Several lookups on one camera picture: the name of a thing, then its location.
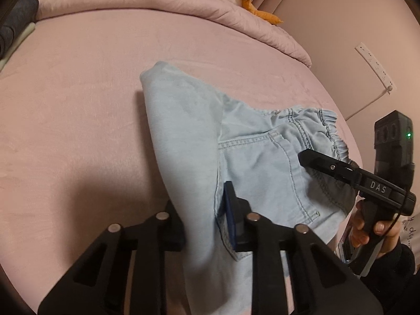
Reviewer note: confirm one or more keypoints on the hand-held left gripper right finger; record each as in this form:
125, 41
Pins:
229, 216

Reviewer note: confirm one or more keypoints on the light blue denim pants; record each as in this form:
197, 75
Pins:
262, 164

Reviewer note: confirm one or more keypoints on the person's white shirt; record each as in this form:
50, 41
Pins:
414, 236

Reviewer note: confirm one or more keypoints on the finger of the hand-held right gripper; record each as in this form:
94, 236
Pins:
328, 165

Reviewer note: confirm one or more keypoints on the dark grey folded clothes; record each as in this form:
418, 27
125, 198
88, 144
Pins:
18, 16

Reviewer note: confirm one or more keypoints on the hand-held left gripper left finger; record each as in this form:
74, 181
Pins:
170, 229

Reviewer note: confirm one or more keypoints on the white wall power strip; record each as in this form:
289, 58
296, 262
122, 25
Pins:
374, 64

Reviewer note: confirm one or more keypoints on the light green cloth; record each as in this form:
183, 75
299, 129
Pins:
26, 31

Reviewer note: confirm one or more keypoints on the person's right hand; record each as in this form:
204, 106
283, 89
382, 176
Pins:
392, 236

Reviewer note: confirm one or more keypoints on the person's right forearm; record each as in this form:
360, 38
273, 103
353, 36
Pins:
393, 279

